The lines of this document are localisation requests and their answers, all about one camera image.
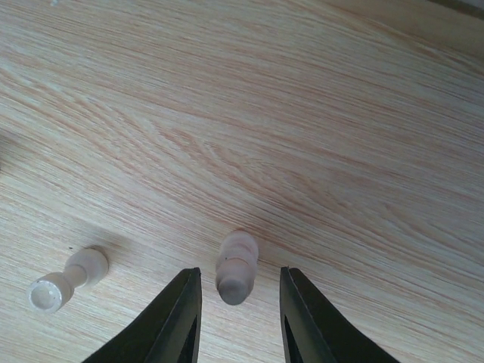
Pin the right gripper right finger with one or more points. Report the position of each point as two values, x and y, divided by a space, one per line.
314 330

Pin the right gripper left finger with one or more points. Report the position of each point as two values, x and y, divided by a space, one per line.
167 330

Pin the white piece table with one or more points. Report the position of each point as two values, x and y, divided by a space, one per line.
51 292
236 267

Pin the white piece table bottom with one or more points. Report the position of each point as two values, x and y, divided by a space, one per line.
51 292

